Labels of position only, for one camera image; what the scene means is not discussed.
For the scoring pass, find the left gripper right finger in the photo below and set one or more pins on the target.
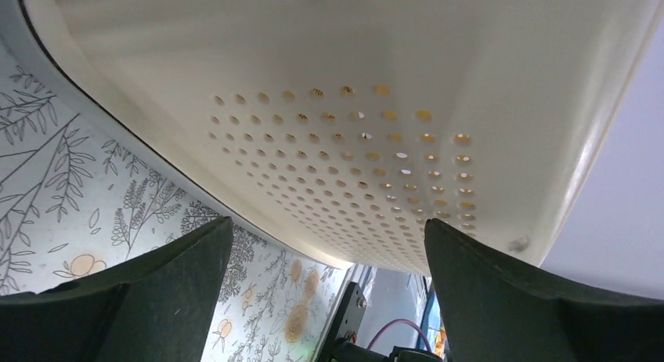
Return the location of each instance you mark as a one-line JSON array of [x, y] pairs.
[[498, 308]]

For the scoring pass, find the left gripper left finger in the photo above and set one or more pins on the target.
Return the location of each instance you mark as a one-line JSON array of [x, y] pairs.
[[155, 307]]

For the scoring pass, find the cream plastic tub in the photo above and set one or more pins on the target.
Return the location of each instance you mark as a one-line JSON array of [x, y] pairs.
[[339, 127]]

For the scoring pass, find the floral patterned table mat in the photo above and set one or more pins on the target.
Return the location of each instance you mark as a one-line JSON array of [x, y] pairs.
[[74, 202]]

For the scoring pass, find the black mounting base rail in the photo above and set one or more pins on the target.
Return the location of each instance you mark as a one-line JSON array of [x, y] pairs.
[[340, 343]]

